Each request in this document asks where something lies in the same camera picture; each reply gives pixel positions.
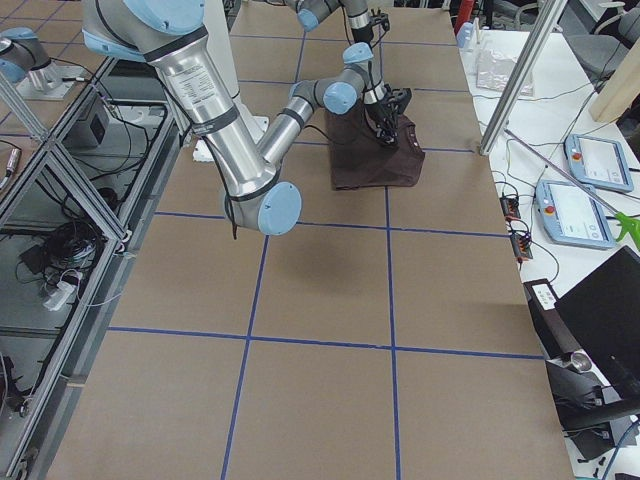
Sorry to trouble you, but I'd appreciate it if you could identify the near blue teach pendant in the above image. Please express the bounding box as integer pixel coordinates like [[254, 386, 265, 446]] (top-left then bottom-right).
[[535, 180, 616, 250]]

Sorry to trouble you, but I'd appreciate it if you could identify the black laptop computer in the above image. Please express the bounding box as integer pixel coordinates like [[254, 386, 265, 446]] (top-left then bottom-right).
[[556, 247, 639, 398]]

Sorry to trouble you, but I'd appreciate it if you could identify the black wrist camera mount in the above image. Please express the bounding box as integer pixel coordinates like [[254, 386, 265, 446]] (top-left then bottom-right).
[[385, 88, 412, 115]]

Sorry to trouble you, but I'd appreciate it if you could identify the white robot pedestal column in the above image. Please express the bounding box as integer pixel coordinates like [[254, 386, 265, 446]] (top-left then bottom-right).
[[203, 0, 269, 143]]

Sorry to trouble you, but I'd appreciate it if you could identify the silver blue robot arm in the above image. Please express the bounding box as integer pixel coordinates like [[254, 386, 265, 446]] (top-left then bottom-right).
[[283, 0, 374, 46], [82, 1, 403, 236]]

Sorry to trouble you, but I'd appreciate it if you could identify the aluminium table frame rail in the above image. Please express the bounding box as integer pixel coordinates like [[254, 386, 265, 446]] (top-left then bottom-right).
[[1, 45, 182, 479]]

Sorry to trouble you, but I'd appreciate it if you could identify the brown t-shirt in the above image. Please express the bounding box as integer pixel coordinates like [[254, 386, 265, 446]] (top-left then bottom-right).
[[324, 103, 425, 190]]

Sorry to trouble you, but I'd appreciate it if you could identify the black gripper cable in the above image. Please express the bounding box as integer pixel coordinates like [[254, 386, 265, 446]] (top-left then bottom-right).
[[302, 124, 346, 146]]

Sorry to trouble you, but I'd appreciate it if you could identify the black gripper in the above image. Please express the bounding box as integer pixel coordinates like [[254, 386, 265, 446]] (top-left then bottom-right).
[[365, 98, 398, 146], [351, 27, 374, 46]]

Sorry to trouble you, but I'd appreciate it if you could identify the green white reacher grabber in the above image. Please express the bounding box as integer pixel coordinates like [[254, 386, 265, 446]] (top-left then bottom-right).
[[503, 127, 640, 245]]

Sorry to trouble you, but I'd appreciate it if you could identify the clear plastic bag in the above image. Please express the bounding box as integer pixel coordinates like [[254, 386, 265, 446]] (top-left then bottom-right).
[[476, 49, 518, 92]]

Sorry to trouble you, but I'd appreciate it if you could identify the wooden beam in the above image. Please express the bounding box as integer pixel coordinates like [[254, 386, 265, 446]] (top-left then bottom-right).
[[589, 40, 640, 123]]

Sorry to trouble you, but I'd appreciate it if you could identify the silver metal cylinder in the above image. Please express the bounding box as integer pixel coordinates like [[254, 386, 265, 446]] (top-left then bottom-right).
[[560, 350, 593, 374]]

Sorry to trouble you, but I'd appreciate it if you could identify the blue teach pendant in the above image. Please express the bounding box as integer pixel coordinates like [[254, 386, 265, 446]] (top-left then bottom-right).
[[564, 134, 634, 193], [535, 180, 616, 250]]

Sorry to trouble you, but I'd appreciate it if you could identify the black box with label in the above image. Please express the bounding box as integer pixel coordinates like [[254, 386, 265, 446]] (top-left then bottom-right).
[[523, 279, 582, 359]]

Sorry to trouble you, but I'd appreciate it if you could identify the aluminium frame post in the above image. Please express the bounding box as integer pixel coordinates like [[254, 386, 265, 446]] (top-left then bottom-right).
[[479, 0, 568, 156]]

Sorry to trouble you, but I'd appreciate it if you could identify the red cylinder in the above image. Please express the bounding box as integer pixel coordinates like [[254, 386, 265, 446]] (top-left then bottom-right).
[[454, 0, 475, 34]]

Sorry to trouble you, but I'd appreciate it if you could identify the far blue teach pendant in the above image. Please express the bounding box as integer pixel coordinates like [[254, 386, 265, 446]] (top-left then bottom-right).
[[564, 134, 634, 193]]

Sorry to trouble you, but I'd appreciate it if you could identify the orange black terminal block far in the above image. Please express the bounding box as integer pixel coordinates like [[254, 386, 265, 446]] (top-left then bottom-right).
[[499, 195, 521, 221]]

